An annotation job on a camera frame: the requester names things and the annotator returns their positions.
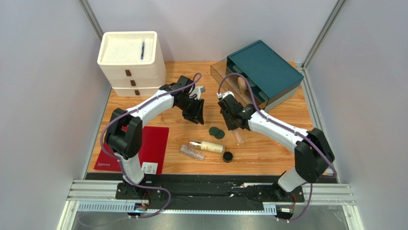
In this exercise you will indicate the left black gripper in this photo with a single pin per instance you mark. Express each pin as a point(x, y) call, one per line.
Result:
point(196, 116)

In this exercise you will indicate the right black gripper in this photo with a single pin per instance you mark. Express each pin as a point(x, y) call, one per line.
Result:
point(230, 118)

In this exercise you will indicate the cream bottle gold neck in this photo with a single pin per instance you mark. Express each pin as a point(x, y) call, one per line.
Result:
point(207, 146)

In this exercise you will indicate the clear plastic bottle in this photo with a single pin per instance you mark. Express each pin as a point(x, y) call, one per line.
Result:
point(192, 153)

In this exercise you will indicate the teal drawer organizer box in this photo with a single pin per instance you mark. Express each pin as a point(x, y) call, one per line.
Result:
point(272, 79)

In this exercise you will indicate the foundation bottle dark cap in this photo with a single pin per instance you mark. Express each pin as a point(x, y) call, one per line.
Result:
point(237, 136)

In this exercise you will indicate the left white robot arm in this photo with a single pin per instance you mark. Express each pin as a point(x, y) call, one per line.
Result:
point(122, 137)

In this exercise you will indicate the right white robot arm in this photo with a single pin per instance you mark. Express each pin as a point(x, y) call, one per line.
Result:
point(313, 154)

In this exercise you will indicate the dark green round puff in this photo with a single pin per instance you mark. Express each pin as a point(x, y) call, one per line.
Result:
point(213, 131)

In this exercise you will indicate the black round jar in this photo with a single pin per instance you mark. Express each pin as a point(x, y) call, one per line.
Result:
point(227, 157)

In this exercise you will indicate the red mat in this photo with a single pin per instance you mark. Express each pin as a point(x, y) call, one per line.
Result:
point(151, 154)

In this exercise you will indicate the white three-drawer organizer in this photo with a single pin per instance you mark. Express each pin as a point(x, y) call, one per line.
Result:
point(128, 75)

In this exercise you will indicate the blue pen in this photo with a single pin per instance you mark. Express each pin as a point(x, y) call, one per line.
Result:
point(142, 50)

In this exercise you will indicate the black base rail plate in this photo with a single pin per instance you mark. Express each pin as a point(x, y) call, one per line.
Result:
point(201, 192)

